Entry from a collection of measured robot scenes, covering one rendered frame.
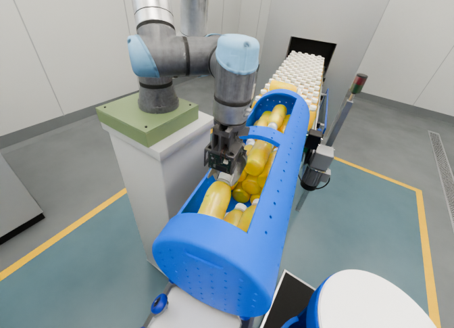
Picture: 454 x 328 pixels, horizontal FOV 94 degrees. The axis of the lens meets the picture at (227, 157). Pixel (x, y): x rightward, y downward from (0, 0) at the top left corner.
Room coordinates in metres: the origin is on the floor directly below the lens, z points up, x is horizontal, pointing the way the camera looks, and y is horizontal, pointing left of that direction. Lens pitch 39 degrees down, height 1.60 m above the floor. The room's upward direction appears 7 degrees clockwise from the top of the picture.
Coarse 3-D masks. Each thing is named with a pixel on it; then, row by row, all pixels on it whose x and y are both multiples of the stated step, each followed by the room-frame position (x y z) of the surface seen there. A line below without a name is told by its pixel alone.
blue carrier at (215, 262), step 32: (288, 96) 1.01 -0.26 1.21; (256, 128) 0.62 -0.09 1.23; (288, 128) 0.67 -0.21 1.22; (288, 160) 0.51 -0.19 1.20; (288, 192) 0.41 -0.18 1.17; (192, 224) 0.24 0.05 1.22; (224, 224) 0.24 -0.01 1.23; (256, 224) 0.26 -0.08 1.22; (160, 256) 0.22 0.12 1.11; (192, 256) 0.20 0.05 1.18; (224, 256) 0.18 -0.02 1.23; (256, 256) 0.20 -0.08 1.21; (192, 288) 0.20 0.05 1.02; (224, 288) 0.17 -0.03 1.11; (256, 288) 0.16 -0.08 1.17
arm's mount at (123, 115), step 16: (128, 96) 0.80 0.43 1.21; (112, 112) 0.66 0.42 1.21; (128, 112) 0.67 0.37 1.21; (144, 112) 0.68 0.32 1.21; (176, 112) 0.70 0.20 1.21; (192, 112) 0.75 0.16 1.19; (128, 128) 0.59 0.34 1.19; (144, 128) 0.57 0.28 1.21; (160, 128) 0.61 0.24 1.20; (176, 128) 0.67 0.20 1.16; (144, 144) 0.56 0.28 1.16
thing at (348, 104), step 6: (348, 102) 1.31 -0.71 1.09; (348, 108) 1.30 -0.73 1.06; (342, 114) 1.31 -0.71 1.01; (336, 120) 1.34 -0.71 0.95; (342, 120) 1.30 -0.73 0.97; (336, 126) 1.31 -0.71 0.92; (336, 132) 1.30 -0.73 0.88; (330, 138) 1.31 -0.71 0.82; (330, 144) 1.30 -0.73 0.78; (306, 192) 1.31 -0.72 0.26; (300, 198) 1.34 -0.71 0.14; (300, 204) 1.31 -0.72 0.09
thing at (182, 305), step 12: (180, 288) 0.23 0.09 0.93; (168, 300) 0.19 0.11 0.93; (180, 300) 0.20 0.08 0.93; (192, 300) 0.20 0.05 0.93; (168, 312) 0.17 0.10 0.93; (180, 312) 0.17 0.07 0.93; (192, 312) 0.17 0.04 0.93; (204, 312) 0.18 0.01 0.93; (216, 312) 0.18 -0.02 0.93; (156, 324) 0.14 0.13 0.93; (168, 324) 0.14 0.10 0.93; (180, 324) 0.15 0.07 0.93; (192, 324) 0.15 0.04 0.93; (204, 324) 0.15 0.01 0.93; (216, 324) 0.15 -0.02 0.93; (228, 324) 0.16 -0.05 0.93; (252, 324) 0.18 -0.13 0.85
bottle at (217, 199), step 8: (216, 184) 0.39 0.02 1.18; (224, 184) 0.40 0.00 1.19; (208, 192) 0.37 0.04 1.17; (216, 192) 0.37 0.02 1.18; (224, 192) 0.37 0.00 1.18; (208, 200) 0.35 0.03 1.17; (216, 200) 0.35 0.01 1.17; (224, 200) 0.36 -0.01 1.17; (200, 208) 0.34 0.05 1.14; (208, 208) 0.33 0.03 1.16; (216, 208) 0.33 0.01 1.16; (224, 208) 0.34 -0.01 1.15; (216, 216) 0.32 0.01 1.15
